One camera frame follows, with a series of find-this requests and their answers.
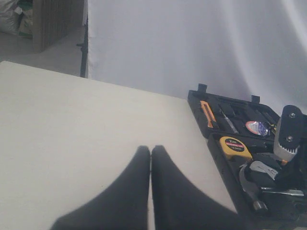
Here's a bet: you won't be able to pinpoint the white sack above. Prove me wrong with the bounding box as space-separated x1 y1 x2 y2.
0 0 19 35

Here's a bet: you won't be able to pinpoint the orange handled pliers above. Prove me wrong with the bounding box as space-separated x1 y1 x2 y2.
279 159 288 166

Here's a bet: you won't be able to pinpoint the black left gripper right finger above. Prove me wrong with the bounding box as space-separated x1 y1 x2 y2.
151 145 242 230

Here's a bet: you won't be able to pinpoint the purple electrical tape roll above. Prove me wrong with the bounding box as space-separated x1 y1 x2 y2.
245 121 270 137

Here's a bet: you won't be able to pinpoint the yellow utility knife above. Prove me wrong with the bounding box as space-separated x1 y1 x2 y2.
200 101 218 129

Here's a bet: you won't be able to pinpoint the adjustable wrench black handle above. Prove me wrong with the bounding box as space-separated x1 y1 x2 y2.
249 161 279 180

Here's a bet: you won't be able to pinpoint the large yellow black screwdriver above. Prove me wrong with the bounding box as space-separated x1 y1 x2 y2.
256 110 277 131

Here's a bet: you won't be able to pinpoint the yellow tape measure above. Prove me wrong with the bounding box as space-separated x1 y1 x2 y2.
219 136 252 161

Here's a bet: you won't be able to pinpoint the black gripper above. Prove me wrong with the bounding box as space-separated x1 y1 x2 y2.
275 143 307 190

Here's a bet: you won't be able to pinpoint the black plastic tool case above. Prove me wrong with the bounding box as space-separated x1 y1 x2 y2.
188 84 307 229

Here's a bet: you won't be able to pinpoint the clear test screwdriver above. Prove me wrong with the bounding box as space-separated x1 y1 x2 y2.
219 105 239 134

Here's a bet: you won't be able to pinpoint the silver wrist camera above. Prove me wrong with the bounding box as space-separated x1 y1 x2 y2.
273 105 307 161

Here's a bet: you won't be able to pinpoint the steel claw hammer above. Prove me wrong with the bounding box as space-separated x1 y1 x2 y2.
238 163 304 213

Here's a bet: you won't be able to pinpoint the black backdrop stand pole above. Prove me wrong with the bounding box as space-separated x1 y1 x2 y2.
76 17 88 78

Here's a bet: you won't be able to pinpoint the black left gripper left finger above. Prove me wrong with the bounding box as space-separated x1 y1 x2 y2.
51 146 150 230

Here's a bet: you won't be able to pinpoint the white backdrop cloth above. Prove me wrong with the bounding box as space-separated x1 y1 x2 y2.
88 0 307 113

